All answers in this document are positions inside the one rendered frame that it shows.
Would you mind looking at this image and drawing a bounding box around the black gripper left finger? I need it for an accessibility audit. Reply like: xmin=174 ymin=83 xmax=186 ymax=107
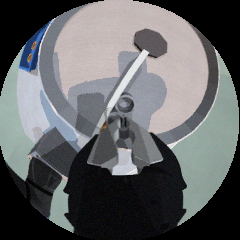
xmin=63 ymin=117 xmax=122 ymax=194

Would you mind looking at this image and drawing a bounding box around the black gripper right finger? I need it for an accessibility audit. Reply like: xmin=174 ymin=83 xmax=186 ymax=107
xmin=124 ymin=117 xmax=187 ymax=190

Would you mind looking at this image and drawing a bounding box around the blue open crate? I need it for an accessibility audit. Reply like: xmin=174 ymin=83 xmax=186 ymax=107
xmin=19 ymin=19 xmax=53 ymax=72

